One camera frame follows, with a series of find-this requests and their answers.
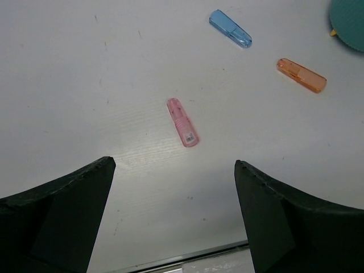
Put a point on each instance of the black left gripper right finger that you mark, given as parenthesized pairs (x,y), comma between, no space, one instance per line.
(289,230)

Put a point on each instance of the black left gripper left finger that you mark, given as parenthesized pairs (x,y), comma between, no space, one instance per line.
(53,227)

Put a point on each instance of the pink translucent case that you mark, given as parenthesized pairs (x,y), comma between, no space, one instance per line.
(183,125)

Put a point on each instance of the orange translucent case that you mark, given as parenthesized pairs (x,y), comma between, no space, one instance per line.
(303,76)

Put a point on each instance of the teal round desk organizer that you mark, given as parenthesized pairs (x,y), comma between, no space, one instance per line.
(346,18)

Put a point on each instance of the blue translucent case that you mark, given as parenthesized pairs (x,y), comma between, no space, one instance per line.
(225,25)

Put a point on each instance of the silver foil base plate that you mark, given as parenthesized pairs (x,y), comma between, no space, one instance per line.
(238,262)

